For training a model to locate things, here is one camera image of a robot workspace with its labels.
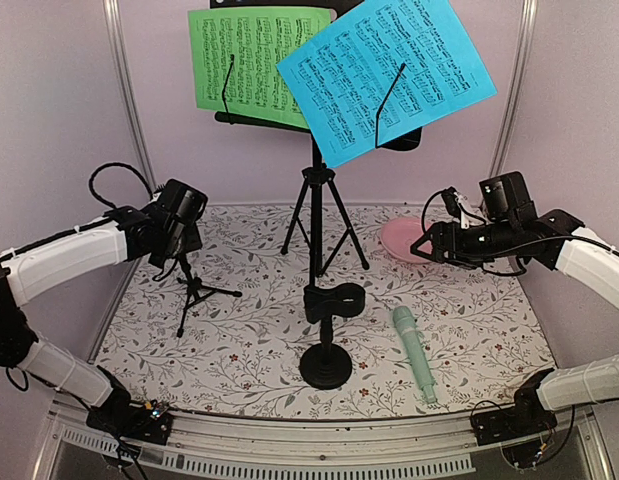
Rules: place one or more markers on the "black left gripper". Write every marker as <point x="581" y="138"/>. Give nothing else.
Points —
<point x="194" y="239"/>

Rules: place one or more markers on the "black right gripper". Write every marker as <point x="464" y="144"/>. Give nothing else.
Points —
<point x="454" y="248"/>

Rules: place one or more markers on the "black shock-mount tripod stand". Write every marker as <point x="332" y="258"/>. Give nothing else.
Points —
<point x="196" y="291"/>

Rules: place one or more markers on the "teal toy microphone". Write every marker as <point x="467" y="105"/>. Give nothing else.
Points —
<point x="406" y="328"/>

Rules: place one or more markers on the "black round-base mic stand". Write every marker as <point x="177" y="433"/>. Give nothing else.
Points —
<point x="327" y="366"/>

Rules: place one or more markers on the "blue sheet music paper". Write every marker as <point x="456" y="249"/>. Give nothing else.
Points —
<point x="383" y="70"/>

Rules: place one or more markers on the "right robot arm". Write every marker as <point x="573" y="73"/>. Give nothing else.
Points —
<point x="575" y="312"/>

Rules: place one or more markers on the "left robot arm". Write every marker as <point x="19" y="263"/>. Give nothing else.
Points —
<point x="54" y="292"/>

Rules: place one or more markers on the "pink plate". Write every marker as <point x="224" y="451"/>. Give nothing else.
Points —
<point x="397" y="236"/>

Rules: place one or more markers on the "green sheet music paper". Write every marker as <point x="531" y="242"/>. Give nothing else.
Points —
<point x="235" y="53"/>

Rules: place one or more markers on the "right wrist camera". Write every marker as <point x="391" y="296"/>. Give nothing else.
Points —
<point x="458" y="206"/>

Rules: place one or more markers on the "aluminium front rail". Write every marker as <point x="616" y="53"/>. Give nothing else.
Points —
<point x="206" y="446"/>

